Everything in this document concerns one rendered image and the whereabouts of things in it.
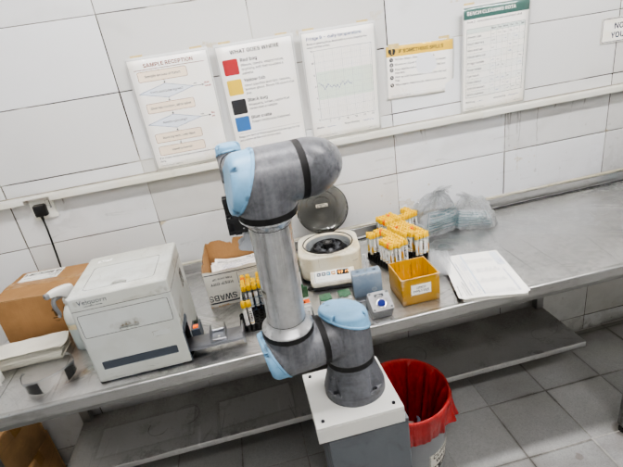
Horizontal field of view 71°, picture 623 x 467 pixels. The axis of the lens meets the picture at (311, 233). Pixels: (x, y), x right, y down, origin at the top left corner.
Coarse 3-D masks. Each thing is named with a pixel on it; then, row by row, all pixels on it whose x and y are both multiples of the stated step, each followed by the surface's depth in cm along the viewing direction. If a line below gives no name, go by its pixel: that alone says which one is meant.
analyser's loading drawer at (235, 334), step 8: (224, 328) 137; (232, 328) 142; (240, 328) 141; (200, 336) 140; (208, 336) 139; (216, 336) 139; (224, 336) 136; (232, 336) 138; (240, 336) 137; (192, 344) 137; (200, 344) 136; (208, 344) 136; (216, 344) 136
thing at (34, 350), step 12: (48, 336) 153; (60, 336) 153; (0, 348) 151; (12, 348) 151; (24, 348) 150; (36, 348) 149; (48, 348) 147; (60, 348) 147; (0, 360) 145; (12, 360) 145; (24, 360) 146; (36, 360) 147
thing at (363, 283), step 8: (352, 272) 151; (360, 272) 150; (368, 272) 149; (376, 272) 150; (352, 280) 150; (360, 280) 150; (368, 280) 150; (376, 280) 151; (352, 288) 154; (360, 288) 151; (368, 288) 152; (376, 288) 152; (360, 296) 152
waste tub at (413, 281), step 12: (396, 264) 154; (408, 264) 155; (420, 264) 155; (396, 276) 146; (408, 276) 156; (420, 276) 142; (432, 276) 143; (396, 288) 149; (408, 288) 143; (420, 288) 144; (432, 288) 145; (408, 300) 145; (420, 300) 146
